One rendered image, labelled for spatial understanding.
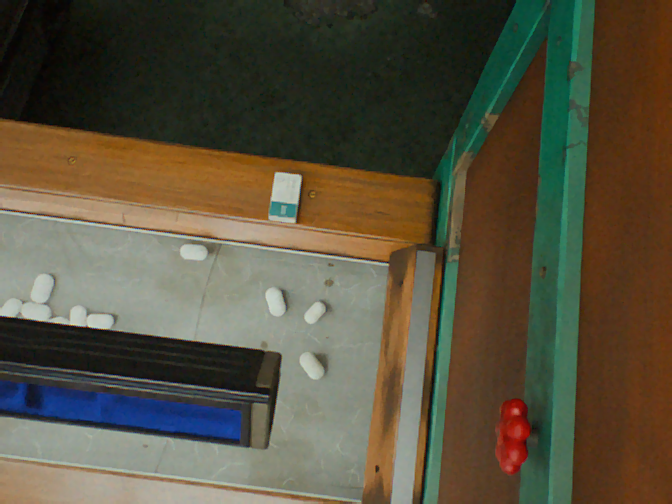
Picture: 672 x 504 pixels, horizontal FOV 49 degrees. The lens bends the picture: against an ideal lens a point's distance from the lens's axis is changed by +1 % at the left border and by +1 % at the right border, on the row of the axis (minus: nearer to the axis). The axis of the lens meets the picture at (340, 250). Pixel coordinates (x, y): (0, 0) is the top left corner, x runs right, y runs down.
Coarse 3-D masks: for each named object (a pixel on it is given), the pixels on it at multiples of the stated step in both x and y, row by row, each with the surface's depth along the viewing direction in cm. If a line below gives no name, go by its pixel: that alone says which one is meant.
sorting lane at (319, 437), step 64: (0, 256) 95; (64, 256) 95; (128, 256) 95; (256, 256) 96; (320, 256) 96; (128, 320) 93; (192, 320) 94; (256, 320) 94; (320, 320) 94; (320, 384) 92; (0, 448) 89; (64, 448) 89; (128, 448) 89; (192, 448) 90; (320, 448) 90
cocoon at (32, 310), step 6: (24, 306) 91; (30, 306) 91; (36, 306) 91; (42, 306) 91; (48, 306) 92; (24, 312) 91; (30, 312) 91; (36, 312) 91; (42, 312) 91; (48, 312) 91; (36, 318) 91; (42, 318) 91; (48, 318) 92
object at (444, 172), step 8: (456, 128) 91; (448, 152) 95; (448, 160) 93; (440, 168) 101; (448, 168) 92; (440, 176) 99; (448, 176) 91; (440, 184) 98; (448, 184) 90; (440, 192) 97; (448, 192) 89; (440, 200) 96; (448, 200) 89; (440, 208) 96; (448, 208) 89; (440, 216) 94; (440, 224) 93; (440, 232) 91; (440, 240) 91
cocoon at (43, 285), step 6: (42, 276) 92; (48, 276) 92; (36, 282) 92; (42, 282) 92; (48, 282) 92; (36, 288) 92; (42, 288) 92; (48, 288) 92; (36, 294) 91; (42, 294) 92; (48, 294) 92; (36, 300) 92; (42, 300) 92
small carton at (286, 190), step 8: (280, 176) 94; (288, 176) 94; (296, 176) 94; (280, 184) 94; (288, 184) 94; (296, 184) 94; (272, 192) 94; (280, 192) 94; (288, 192) 94; (296, 192) 94; (272, 200) 93; (280, 200) 93; (288, 200) 93; (296, 200) 94; (272, 208) 93; (280, 208) 93; (288, 208) 93; (296, 208) 93; (272, 216) 93; (280, 216) 93; (288, 216) 93; (296, 216) 94
